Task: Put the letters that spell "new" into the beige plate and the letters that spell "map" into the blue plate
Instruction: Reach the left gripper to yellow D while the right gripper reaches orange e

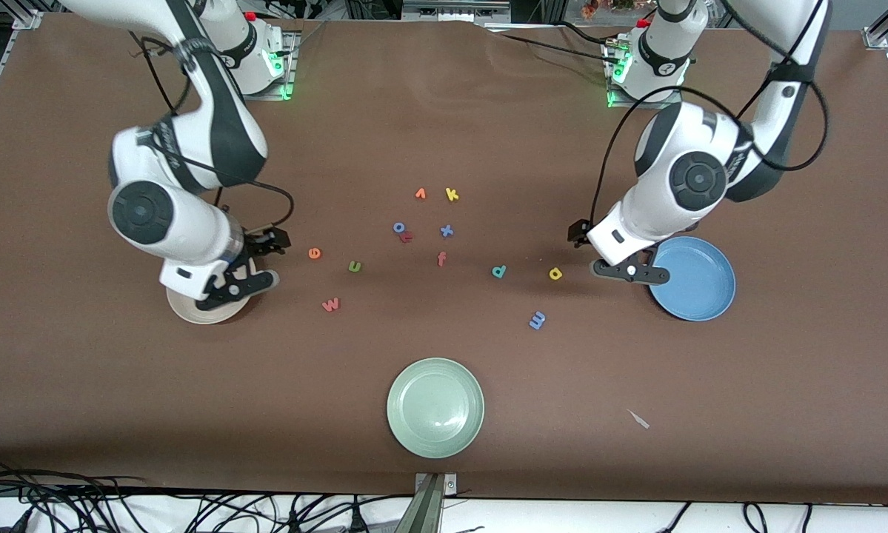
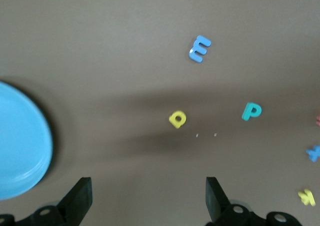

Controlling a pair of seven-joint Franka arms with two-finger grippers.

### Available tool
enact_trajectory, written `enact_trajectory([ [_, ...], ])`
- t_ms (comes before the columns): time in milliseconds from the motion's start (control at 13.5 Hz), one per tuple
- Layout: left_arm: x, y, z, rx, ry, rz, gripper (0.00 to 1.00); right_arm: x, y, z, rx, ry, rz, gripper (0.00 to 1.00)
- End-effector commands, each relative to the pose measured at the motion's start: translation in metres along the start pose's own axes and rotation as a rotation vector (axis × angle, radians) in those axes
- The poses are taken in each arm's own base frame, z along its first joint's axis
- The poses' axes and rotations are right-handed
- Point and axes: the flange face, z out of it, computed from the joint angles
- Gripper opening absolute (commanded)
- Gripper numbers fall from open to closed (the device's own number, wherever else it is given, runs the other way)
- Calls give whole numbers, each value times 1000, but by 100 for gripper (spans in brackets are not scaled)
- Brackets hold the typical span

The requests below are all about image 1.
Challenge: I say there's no beige plate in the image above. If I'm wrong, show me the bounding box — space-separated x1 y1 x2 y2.
166 284 258 325

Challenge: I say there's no blue plate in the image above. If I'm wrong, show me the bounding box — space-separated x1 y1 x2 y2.
647 236 737 322

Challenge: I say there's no brown table cover sheet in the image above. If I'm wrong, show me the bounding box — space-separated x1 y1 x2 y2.
0 13 888 506

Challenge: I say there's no green plate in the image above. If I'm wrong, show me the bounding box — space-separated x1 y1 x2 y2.
387 358 485 460

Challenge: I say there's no grey metal box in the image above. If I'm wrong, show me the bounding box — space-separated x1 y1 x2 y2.
401 0 513 23

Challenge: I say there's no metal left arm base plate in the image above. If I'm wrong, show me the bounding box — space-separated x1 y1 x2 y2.
605 41 685 110

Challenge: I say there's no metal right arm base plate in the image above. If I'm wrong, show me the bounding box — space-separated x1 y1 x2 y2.
236 31 300 101

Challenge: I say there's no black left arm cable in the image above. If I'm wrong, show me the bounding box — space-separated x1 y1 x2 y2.
592 0 831 223

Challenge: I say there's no black table cable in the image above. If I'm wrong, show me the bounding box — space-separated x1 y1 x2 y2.
488 31 618 66
551 21 616 45

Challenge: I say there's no black cable tangle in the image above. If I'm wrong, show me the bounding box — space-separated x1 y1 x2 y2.
0 455 415 533

